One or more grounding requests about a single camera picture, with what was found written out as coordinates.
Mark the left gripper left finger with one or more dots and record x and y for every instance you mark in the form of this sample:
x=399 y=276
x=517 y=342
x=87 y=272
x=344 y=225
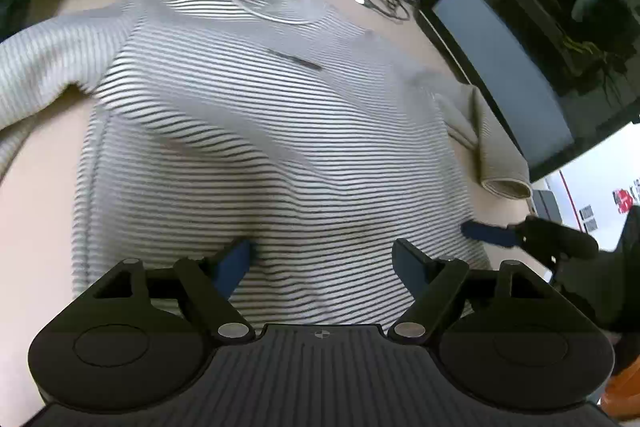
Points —
x=206 y=286

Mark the striped grey knit sweater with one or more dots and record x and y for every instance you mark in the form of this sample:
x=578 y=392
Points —
x=275 y=120

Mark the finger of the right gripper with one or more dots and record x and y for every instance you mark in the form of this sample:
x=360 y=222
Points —
x=509 y=236

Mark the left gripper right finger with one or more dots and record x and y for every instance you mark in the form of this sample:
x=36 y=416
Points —
x=436 y=287

